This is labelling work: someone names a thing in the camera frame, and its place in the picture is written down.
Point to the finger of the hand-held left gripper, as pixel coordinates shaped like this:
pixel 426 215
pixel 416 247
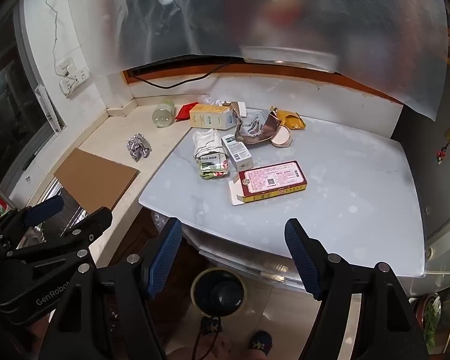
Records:
pixel 93 225
pixel 45 208

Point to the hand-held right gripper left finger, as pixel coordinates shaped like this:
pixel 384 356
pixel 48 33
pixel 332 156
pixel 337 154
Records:
pixel 165 260

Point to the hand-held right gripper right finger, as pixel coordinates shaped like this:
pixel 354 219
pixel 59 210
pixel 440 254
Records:
pixel 303 260

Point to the round trash bin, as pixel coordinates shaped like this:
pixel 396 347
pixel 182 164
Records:
pixel 217 292

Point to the clear bottle with green label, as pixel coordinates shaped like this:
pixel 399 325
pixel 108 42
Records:
pixel 164 114

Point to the yellow carton box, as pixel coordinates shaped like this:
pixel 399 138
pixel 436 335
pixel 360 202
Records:
pixel 210 117

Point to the metal sink rack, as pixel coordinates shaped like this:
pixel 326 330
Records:
pixel 69 215

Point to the wooden cabinet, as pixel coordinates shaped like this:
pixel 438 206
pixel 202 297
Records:
pixel 148 223

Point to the brown cardboard sheet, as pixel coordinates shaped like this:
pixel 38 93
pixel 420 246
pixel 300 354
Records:
pixel 97 178

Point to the blue slipper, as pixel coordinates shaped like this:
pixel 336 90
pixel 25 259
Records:
pixel 210 326
pixel 260 341

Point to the flat red box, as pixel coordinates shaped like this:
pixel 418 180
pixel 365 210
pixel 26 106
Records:
pixel 272 182

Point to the crumpled silver foil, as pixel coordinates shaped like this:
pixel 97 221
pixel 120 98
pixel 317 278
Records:
pixel 138 147

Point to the crumpled green red wrapper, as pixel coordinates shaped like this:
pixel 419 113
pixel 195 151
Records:
pixel 212 170

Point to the window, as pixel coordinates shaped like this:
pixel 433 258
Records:
pixel 7 101

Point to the crumpled white carton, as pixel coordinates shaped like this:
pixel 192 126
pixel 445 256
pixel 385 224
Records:
pixel 207 144

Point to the brown paper cup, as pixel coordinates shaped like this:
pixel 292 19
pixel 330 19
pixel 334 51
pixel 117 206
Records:
pixel 281 138

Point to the small white box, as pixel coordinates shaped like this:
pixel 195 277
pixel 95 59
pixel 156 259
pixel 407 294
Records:
pixel 238 153

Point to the potted plant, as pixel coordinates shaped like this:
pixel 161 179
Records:
pixel 431 315

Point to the torn yellow packet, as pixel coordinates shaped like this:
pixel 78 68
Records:
pixel 292 120

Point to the crumpled silver bag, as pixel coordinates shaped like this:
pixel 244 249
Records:
pixel 254 128

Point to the red foil packet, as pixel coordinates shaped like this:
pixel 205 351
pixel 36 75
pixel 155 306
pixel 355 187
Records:
pixel 183 112

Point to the translucent plastic sheet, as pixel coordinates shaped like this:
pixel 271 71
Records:
pixel 322 26

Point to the white wall socket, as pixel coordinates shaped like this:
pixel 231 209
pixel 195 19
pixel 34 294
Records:
pixel 77 77

